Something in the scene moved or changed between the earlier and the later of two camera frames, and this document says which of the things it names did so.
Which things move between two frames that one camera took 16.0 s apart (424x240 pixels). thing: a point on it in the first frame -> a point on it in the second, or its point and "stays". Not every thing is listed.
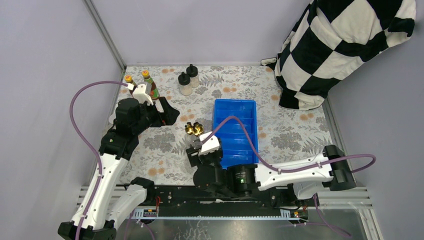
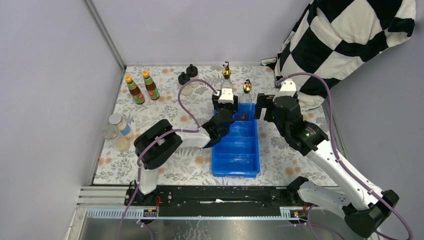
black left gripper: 169,116 -> 232,106
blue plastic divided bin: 235,148 stays
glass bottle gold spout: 189,128 -> 245,102
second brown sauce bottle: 155,91 stays
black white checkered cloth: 333,37 stays
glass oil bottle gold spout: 197,128 -> 226,72
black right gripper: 194,158 -> 264,101
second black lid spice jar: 192,71 stays
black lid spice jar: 184,80 stays
